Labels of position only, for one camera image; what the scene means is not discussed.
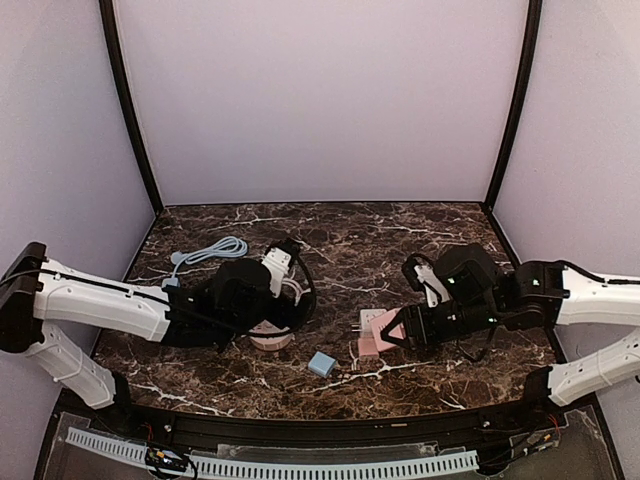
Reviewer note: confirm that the right black frame post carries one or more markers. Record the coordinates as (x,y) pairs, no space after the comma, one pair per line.
(526,58)

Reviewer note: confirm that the black front frame rail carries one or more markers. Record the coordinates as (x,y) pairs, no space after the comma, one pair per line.
(484,427)

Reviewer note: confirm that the pink round power socket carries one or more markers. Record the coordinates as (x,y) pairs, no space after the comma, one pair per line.
(277,339)

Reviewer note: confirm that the small pink plug adapter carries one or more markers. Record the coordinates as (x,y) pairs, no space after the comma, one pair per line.
(367,348)

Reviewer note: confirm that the white cube socket adapter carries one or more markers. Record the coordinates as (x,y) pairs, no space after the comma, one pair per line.
(364,328)

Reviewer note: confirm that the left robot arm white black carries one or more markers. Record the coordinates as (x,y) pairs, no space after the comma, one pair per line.
(37,293)

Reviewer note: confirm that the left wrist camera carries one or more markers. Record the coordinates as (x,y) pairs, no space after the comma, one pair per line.
(279,260)

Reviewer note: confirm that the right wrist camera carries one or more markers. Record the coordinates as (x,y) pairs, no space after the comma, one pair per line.
(419,273)

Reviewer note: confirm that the black frame post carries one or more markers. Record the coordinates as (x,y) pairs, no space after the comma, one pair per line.
(128,110)
(526,58)

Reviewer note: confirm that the small blue plug adapter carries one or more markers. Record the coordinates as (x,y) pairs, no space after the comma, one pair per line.
(321,364)

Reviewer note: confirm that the left black frame post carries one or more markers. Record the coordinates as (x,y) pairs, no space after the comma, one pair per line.
(128,110)

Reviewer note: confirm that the blue power strip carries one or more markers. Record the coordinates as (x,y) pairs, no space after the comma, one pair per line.
(171,285)

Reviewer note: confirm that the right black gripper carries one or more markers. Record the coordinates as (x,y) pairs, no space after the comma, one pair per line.
(422,326)

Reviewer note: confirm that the pink cube socket adapter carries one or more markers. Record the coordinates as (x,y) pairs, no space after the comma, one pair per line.
(380,322)

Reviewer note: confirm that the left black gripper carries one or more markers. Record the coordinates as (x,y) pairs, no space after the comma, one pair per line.
(282,307)

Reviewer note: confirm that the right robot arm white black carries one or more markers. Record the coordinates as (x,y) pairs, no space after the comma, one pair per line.
(467,292)

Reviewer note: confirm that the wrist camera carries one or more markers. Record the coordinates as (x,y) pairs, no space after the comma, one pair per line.
(279,260)
(419,273)

